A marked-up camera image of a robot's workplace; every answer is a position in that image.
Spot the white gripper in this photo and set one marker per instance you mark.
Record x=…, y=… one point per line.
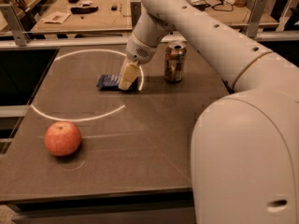
x=139, y=51

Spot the dark blue rxbar wrapper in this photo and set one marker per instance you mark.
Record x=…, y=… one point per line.
x=109, y=83

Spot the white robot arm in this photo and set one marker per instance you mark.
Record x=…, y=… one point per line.
x=245, y=146

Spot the red apple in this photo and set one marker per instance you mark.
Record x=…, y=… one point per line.
x=62, y=138

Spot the orange soda can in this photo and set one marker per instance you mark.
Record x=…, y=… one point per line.
x=174, y=60

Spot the small black cube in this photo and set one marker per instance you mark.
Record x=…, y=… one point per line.
x=114, y=7

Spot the black flat tool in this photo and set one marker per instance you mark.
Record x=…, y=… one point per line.
x=83, y=10

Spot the wooden back table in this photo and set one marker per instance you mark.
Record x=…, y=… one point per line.
x=106, y=19

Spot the tan paper envelope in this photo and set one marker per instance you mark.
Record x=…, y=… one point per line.
x=56, y=17

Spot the black power adapter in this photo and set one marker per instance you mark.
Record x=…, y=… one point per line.
x=201, y=6

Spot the middle metal bracket post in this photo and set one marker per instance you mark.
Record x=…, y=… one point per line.
x=135, y=12

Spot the metal bracket post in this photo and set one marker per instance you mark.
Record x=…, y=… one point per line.
x=135, y=12
x=20, y=37
x=254, y=18

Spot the left metal bracket post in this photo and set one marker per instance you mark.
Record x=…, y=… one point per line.
x=20, y=37

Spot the right metal bracket post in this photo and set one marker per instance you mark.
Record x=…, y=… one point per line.
x=254, y=18

